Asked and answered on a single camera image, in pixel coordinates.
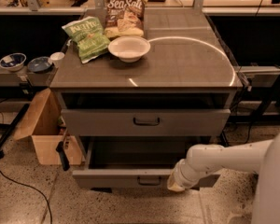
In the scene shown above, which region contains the small white cup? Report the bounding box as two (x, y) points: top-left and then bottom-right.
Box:
(50, 52), (65, 68)

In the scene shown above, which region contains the green kettle chips bag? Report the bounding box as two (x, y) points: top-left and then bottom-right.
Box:
(63, 16), (110, 63)

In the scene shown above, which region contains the brown sea salt chips bag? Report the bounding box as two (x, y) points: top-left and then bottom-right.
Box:
(105, 0), (148, 39)

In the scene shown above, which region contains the grey drawer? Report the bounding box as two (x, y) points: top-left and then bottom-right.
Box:
(72, 136), (222, 190)
(62, 109), (231, 136)

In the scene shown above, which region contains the grey drawer cabinet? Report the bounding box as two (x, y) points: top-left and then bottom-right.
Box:
(49, 7), (244, 147)

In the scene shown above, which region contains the grey top drawer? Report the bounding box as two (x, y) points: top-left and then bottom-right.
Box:
(62, 109), (231, 136)

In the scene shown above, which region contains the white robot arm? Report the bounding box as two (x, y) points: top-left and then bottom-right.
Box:
(167, 140), (273, 192)

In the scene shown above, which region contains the black handled tool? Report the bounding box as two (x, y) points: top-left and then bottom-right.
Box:
(56, 130), (70, 171)

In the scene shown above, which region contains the cardboard box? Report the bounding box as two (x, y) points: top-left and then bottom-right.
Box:
(13, 88), (84, 166)

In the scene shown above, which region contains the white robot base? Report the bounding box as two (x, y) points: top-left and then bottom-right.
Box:
(251, 134), (280, 224)

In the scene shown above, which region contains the black floor cable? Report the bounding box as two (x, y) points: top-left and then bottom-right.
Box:
(0, 156), (54, 224)

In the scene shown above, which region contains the white bowl blue inside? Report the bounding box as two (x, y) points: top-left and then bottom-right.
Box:
(0, 53), (26, 72)

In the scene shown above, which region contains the black pole on floor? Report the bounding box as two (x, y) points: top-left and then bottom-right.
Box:
(0, 104), (29, 159)

